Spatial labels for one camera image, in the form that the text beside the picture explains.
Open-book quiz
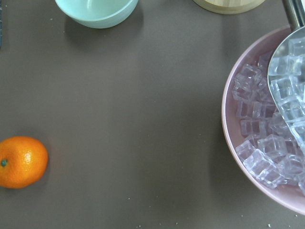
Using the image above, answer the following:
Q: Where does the orange mandarin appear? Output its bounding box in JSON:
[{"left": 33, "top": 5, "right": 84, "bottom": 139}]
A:
[{"left": 0, "top": 136, "right": 48, "bottom": 189}]

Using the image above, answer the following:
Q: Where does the mint green bowl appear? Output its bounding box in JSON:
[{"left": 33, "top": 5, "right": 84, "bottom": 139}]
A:
[{"left": 55, "top": 0, "right": 138, "bottom": 29}]

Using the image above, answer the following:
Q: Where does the pink bowl of ice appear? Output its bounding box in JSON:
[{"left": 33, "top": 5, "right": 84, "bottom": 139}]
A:
[{"left": 221, "top": 25, "right": 305, "bottom": 215}]

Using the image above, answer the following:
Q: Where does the wooden cup stand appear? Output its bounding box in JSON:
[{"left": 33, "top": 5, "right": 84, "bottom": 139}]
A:
[{"left": 193, "top": 0, "right": 264, "bottom": 14}]

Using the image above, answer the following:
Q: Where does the metal ice scoop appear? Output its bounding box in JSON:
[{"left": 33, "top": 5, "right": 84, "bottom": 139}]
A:
[{"left": 267, "top": 0, "right": 305, "bottom": 150}]

